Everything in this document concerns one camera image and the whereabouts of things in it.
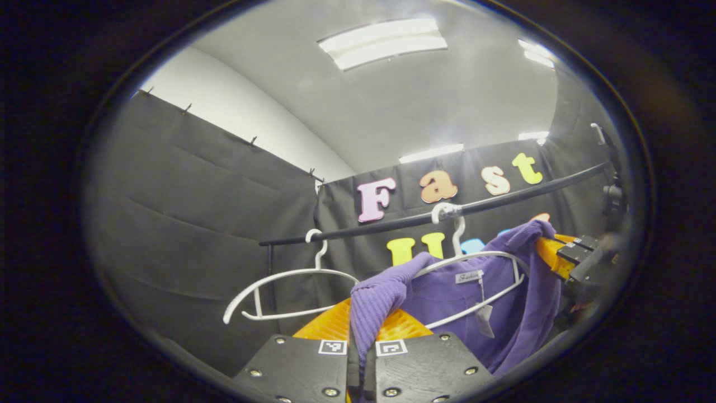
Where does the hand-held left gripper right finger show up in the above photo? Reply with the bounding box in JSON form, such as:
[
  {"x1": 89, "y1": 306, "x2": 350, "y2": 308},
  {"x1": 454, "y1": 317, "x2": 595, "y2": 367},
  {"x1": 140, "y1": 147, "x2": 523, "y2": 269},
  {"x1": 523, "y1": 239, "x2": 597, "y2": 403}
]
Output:
[{"x1": 364, "y1": 308, "x2": 496, "y2": 403}]

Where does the large ceiling light panel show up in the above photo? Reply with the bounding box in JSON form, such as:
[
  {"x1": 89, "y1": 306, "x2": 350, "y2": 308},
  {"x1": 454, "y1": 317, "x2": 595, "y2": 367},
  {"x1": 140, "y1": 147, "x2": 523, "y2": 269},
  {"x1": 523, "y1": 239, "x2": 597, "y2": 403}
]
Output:
[{"x1": 317, "y1": 18, "x2": 449, "y2": 72}]

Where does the black metal clothes rack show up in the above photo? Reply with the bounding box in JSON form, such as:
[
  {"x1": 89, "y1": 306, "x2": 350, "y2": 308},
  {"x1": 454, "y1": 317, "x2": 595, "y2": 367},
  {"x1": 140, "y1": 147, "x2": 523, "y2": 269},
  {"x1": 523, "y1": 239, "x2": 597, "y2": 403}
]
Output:
[{"x1": 258, "y1": 162, "x2": 611, "y2": 322}]

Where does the white plastic clothes hanger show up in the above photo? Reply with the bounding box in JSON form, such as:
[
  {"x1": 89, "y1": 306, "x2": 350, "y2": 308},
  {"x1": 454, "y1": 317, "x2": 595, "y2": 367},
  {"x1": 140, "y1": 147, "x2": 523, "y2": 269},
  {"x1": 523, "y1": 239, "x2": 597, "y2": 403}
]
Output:
[
  {"x1": 223, "y1": 228, "x2": 360, "y2": 325},
  {"x1": 414, "y1": 203, "x2": 529, "y2": 331}
]

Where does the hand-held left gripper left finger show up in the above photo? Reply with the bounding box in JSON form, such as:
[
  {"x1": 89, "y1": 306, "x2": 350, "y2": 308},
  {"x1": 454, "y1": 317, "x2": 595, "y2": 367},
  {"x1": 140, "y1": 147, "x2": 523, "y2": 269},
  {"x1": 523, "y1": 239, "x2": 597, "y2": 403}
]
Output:
[{"x1": 232, "y1": 298, "x2": 359, "y2": 403}]

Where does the purple ribbed jacket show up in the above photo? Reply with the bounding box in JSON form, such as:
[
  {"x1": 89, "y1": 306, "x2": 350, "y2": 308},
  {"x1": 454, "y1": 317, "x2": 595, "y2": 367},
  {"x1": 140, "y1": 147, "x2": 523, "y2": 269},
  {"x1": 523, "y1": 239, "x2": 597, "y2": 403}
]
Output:
[{"x1": 350, "y1": 219, "x2": 563, "y2": 403}]

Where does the black backdrop cloth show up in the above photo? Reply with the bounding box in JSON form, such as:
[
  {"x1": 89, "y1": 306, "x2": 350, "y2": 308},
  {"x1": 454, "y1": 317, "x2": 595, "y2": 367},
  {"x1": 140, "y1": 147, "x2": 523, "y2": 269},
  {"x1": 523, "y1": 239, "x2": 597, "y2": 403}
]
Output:
[{"x1": 89, "y1": 90, "x2": 623, "y2": 377}]

